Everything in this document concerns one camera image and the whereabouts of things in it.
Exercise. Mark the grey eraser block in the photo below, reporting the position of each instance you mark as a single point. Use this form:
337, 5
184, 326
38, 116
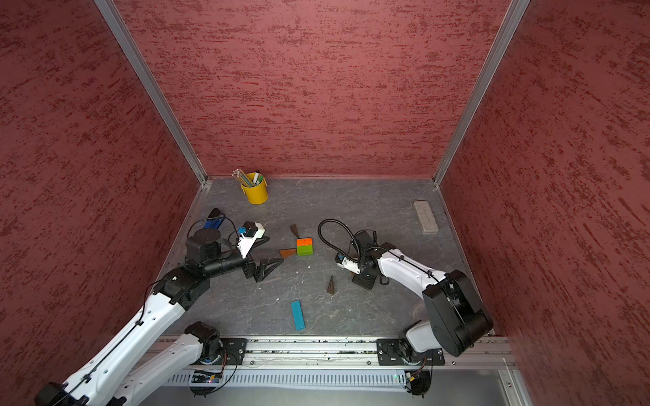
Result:
425, 217

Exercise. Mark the teal long block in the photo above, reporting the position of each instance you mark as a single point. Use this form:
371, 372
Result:
298, 316

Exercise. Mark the green white marker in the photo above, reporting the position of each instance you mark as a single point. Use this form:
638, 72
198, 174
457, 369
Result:
256, 178

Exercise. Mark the aluminium mounting rail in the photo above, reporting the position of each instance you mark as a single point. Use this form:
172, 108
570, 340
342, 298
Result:
312, 352

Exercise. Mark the orange brown triangle block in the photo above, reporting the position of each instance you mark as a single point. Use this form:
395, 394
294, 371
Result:
286, 253

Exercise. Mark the yellow pencil cup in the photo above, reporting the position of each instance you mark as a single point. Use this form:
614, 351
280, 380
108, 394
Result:
258, 194

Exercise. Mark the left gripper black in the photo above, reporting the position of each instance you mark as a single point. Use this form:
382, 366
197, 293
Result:
261, 271

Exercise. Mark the dark wood triangle block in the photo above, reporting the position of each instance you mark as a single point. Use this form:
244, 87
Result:
331, 286

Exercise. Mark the dark brown triangle block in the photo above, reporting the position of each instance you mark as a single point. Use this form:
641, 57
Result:
294, 230

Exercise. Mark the orange rectangular block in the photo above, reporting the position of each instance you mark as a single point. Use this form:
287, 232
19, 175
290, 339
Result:
304, 242

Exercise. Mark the white slotted cable duct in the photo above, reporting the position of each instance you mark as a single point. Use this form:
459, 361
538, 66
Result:
365, 379

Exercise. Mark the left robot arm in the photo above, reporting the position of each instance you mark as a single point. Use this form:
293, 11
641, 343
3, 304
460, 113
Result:
112, 376

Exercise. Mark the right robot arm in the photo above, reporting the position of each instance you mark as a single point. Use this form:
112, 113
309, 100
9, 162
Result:
457, 317

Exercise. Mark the blue stapler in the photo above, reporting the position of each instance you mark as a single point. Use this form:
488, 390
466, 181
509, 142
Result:
214, 219

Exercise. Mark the left aluminium corner post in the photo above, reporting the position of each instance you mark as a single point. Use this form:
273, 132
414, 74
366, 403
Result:
121, 33

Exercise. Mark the right aluminium corner post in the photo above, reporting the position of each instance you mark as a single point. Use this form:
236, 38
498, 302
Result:
502, 40

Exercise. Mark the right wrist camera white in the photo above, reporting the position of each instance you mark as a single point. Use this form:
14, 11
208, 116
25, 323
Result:
346, 263

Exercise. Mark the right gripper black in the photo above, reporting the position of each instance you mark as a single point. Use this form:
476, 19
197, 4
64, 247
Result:
363, 282

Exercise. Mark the green rectangular block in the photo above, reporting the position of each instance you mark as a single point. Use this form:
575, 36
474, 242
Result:
304, 250

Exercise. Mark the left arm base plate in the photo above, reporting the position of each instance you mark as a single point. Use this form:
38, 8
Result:
223, 351

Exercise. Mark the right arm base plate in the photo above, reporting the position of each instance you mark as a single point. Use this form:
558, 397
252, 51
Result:
393, 351

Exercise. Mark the pencils in cup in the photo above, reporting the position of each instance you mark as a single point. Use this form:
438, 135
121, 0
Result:
243, 179

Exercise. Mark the aluminium corner post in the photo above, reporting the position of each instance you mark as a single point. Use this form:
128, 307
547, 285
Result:
121, 33
502, 40

